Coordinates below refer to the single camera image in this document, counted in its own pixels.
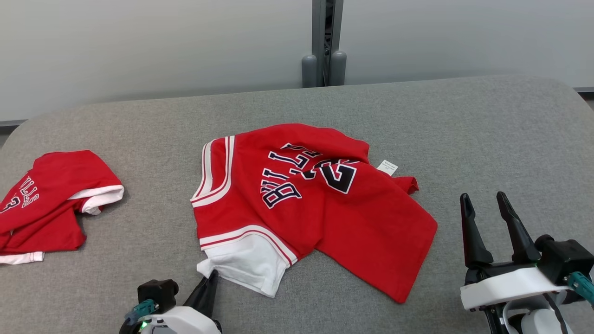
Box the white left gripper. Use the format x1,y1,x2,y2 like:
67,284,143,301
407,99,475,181
120,270,222,334

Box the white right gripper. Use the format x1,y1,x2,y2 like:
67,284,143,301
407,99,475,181
459,192,572,312

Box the red basketball jersey white sleeves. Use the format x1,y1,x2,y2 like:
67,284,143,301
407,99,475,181
190,123,438,304

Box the red basketball shorts white trim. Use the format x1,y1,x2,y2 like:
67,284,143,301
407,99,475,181
0,150,125,265

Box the black left cable teal plug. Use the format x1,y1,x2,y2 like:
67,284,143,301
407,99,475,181
123,299,157,326

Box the black cable teal plug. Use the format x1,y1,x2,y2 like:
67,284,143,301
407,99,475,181
542,271,594,334
123,299,157,326

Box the black right cable teal plug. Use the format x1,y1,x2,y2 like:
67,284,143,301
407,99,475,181
542,271,594,334

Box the grey metal partition post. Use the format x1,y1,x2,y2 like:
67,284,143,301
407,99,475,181
302,0,347,88

